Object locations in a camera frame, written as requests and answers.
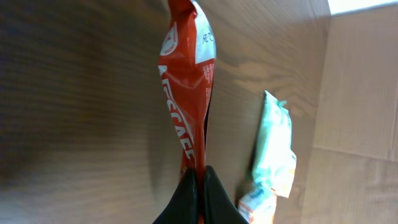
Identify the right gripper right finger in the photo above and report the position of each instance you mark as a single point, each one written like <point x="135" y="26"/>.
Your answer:
<point x="218" y="208"/>

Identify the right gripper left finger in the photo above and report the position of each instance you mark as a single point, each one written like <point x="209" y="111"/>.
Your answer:
<point x="183" y="206"/>

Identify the mint green wipes packet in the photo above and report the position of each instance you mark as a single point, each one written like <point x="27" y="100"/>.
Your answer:
<point x="275" y="162"/>

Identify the red snack bar wrapper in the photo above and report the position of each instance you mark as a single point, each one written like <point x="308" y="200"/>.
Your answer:
<point x="186" y="67"/>

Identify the brown cardboard box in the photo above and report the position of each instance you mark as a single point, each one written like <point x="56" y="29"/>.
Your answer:
<point x="352" y="175"/>

